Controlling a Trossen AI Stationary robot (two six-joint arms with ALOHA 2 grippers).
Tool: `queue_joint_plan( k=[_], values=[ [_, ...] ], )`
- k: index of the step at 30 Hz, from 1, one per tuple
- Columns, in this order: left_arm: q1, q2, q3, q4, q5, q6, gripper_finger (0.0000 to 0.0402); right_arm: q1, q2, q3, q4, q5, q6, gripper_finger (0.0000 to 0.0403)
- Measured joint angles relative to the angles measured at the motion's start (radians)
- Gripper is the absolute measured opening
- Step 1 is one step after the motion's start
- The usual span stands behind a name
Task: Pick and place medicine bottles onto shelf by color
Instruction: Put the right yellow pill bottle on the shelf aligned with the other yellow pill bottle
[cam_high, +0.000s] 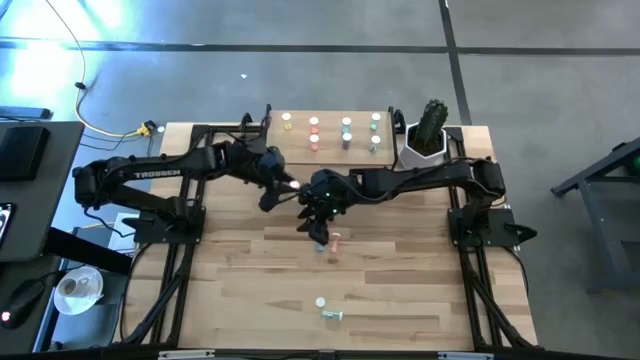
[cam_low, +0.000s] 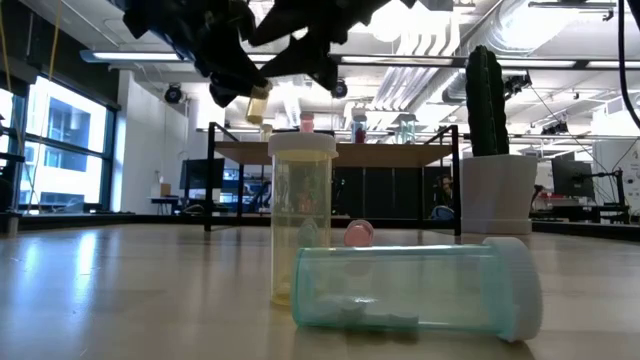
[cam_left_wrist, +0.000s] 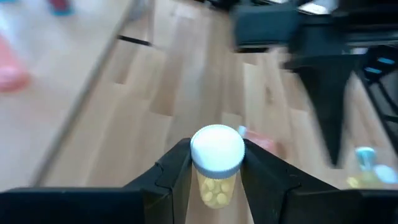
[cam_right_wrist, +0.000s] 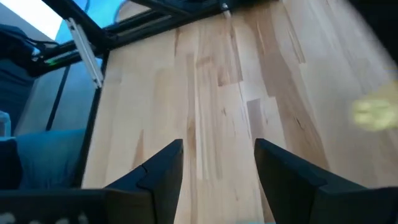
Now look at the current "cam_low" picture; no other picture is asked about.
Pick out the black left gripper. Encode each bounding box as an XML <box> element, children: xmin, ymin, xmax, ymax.
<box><xmin>122</xmin><ymin>0</ymin><xmax>274</xmax><ymax>109</ymax></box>

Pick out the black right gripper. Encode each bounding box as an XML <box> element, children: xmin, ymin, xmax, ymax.
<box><xmin>247</xmin><ymin>0</ymin><xmax>416</xmax><ymax>92</ymax></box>

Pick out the yellow medicine bottle white cap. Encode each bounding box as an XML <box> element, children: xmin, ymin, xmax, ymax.
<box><xmin>244</xmin><ymin>83</ymin><xmax>272</xmax><ymax>126</ymax></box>
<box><xmin>267</xmin><ymin>130</ymin><xmax>340</xmax><ymax>307</ymax></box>

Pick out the green medicine bottle white cap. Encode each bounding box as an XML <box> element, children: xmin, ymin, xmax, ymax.
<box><xmin>289</xmin><ymin>235</ymin><xmax>545</xmax><ymax>344</ymax></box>
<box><xmin>397</xmin><ymin>113</ymin><xmax>418</xmax><ymax>145</ymax></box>

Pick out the blue medicine bottle white cap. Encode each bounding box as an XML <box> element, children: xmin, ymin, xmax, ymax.
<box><xmin>297</xmin><ymin>217</ymin><xmax>322</xmax><ymax>249</ymax></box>

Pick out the black computer monitor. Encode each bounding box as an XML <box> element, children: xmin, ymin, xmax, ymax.
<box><xmin>178</xmin><ymin>157</ymin><xmax>227</xmax><ymax>192</ymax></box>
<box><xmin>550</xmin><ymin>157</ymin><xmax>597</xmax><ymax>200</ymax></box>

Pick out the long overhead light bar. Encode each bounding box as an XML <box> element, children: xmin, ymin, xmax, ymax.
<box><xmin>79</xmin><ymin>48</ymin><xmax>640</xmax><ymax>70</ymax></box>

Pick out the person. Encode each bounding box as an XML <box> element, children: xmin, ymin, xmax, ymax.
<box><xmin>435</xmin><ymin>174</ymin><xmax>455</xmax><ymax>209</ymax></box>
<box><xmin>294</xmin><ymin>174</ymin><xmax>321</xmax><ymax>216</ymax></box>

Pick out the large office window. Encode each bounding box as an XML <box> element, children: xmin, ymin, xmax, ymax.
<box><xmin>0</xmin><ymin>74</ymin><xmax>121</xmax><ymax>216</ymax></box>

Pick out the black partition panel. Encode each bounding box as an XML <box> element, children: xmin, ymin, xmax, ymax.
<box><xmin>330</xmin><ymin>165</ymin><xmax>455</xmax><ymax>220</ymax></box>

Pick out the green cactus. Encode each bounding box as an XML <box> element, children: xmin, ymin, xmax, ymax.
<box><xmin>464</xmin><ymin>44</ymin><xmax>511</xmax><ymax>158</ymax></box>

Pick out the white hexagonal planter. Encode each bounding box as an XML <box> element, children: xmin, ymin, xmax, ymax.
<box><xmin>459</xmin><ymin>153</ymin><xmax>540</xmax><ymax>236</ymax></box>

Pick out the dark office desk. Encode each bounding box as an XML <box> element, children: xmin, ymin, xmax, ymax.
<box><xmin>530</xmin><ymin>168</ymin><xmax>632</xmax><ymax>225</ymax></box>

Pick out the wooden shelf black metal frame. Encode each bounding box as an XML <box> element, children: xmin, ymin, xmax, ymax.
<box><xmin>203</xmin><ymin>121</ymin><xmax>463</xmax><ymax>237</ymax></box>

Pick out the black ceiling mounted camera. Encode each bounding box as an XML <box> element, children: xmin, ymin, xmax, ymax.
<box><xmin>503</xmin><ymin>71</ymin><xmax>533</xmax><ymax>100</ymax></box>

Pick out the silver ceiling air duct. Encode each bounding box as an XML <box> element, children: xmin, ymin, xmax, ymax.
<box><xmin>442</xmin><ymin>0</ymin><xmax>609</xmax><ymax>104</ymax></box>

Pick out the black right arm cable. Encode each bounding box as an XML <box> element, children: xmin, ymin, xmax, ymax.
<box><xmin>617</xmin><ymin>0</ymin><xmax>640</xmax><ymax>132</ymax></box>

